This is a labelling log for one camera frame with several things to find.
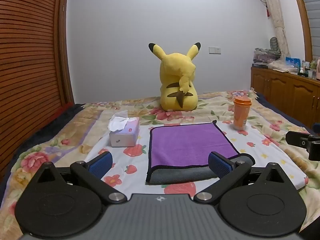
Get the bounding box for wooden louvered wardrobe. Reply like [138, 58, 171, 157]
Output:
[0, 0, 75, 178]

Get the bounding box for lace curtain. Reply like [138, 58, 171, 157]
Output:
[257, 0, 290, 58]

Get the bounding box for blue box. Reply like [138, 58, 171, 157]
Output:
[286, 57, 302, 68]

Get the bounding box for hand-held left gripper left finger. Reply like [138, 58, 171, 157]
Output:
[37, 152, 127, 203]

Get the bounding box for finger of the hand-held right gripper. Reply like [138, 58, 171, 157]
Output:
[286, 130, 320, 161]

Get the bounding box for wooden window frame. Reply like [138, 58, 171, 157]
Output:
[290, 0, 313, 61]

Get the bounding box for yellow plush toy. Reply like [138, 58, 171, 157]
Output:
[148, 42, 201, 111]

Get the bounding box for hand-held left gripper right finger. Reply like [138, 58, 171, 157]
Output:
[194, 151, 284, 204]

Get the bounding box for window blinds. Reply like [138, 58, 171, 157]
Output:
[299, 0, 320, 61]

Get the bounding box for beige folded cloth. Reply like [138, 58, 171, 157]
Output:
[267, 60, 300, 73]

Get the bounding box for purple and grey towel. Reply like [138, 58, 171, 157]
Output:
[146, 120, 255, 185]

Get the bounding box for wooden cabinet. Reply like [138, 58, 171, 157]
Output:
[251, 66, 320, 128]

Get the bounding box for stack of folded fabrics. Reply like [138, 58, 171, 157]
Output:
[253, 48, 282, 64]

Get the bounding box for tissue box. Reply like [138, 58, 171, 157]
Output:
[108, 110, 140, 147]

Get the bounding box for orange cup with lid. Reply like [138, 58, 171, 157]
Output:
[233, 97, 252, 130]

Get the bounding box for white strawberry print cloth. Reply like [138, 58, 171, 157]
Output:
[85, 120, 309, 198]

